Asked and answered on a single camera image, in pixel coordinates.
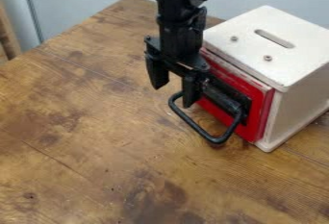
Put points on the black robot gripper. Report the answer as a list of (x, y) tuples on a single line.
[(174, 52)]

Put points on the black metal drawer handle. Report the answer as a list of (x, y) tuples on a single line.
[(213, 116)]

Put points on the red drawer front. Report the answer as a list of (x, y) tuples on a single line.
[(253, 94)]

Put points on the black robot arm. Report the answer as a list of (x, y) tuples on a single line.
[(182, 8)]

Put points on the white wooden box cabinet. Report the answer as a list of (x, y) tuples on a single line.
[(281, 50)]

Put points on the wooden post at left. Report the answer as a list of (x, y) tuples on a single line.
[(10, 47)]

